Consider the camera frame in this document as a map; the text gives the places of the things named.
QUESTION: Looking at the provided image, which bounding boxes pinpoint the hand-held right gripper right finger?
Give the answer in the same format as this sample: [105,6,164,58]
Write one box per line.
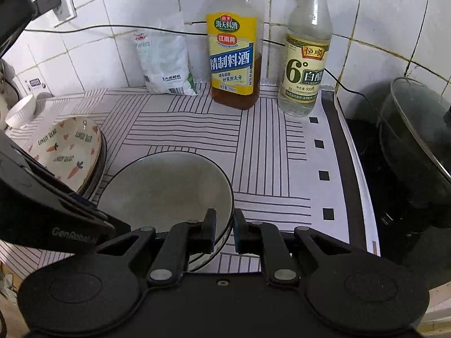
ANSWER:
[233,208,353,286]

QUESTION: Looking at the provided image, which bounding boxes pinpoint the glass pot lid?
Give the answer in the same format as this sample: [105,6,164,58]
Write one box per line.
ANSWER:
[389,77,451,180]

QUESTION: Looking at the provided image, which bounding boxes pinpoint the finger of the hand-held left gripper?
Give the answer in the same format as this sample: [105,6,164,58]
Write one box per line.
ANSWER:
[46,172,110,219]

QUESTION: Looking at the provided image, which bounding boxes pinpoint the striped tablecloth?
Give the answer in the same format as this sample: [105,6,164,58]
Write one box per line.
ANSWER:
[0,84,381,279]

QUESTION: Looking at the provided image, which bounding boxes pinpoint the black induction cooktop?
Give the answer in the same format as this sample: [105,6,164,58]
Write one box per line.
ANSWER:
[343,116,451,289]

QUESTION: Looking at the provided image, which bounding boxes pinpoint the black blurred object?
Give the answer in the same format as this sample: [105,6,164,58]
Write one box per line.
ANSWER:
[0,0,36,57]

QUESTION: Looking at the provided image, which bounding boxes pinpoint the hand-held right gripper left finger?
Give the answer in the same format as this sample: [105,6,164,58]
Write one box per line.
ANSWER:
[95,208,217,287]

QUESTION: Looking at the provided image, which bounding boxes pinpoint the white ribbed bowl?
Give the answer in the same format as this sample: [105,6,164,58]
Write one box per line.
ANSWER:
[4,93,37,129]

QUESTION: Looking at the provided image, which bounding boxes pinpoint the cooking wine bottle yellow label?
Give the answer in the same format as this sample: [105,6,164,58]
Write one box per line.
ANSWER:
[199,0,265,111]

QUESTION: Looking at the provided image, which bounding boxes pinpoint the white salt bag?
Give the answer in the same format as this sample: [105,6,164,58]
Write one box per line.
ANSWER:
[133,10,198,96]

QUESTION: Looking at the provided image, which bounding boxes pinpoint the black power cable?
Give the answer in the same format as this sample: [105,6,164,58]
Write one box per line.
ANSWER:
[25,21,384,99]

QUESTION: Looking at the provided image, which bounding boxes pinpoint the white wall socket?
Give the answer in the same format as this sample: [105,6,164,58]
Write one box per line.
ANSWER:
[53,0,78,22]

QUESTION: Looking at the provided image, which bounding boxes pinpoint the black power adapter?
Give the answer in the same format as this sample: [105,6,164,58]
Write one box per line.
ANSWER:
[33,0,62,15]

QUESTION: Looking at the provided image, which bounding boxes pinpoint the black cooking pot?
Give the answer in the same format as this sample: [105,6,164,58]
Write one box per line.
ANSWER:
[377,77,451,229]

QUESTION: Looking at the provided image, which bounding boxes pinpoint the clear vinegar bottle yellow cap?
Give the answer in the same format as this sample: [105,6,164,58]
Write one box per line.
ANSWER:
[278,0,333,117]

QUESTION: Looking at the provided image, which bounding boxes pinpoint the bunny and carrot print plate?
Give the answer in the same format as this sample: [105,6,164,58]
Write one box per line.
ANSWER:
[23,116,103,192]

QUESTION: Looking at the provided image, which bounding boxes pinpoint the small white dark-rimmed bowl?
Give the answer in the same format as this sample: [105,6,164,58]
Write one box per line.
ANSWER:
[96,151,235,257]

